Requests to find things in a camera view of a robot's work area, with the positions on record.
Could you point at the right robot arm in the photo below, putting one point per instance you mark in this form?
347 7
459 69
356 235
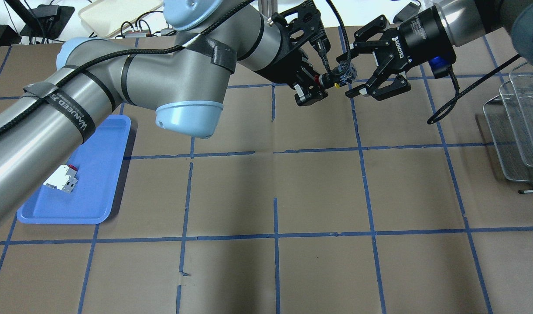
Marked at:
467 20

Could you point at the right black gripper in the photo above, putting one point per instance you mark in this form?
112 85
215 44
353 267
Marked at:
417 35

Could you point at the black monitor stand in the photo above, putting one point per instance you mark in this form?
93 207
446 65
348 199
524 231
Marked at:
40 25

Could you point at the white circuit breaker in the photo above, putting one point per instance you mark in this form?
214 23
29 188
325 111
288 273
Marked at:
63 178

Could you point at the usb hub with cables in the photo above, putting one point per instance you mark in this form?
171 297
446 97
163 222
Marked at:
141 29

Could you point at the black power adapter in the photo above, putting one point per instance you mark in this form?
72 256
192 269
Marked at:
407 12

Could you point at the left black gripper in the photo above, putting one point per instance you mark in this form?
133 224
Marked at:
282 66

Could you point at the blue plastic tray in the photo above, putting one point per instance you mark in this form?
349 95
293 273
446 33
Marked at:
98 162

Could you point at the red emergency stop button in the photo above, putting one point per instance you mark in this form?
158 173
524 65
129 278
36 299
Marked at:
338 77

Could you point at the aluminium frame post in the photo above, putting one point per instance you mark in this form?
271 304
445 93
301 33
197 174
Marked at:
268 7

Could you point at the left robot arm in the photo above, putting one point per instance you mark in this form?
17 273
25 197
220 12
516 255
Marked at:
185 84

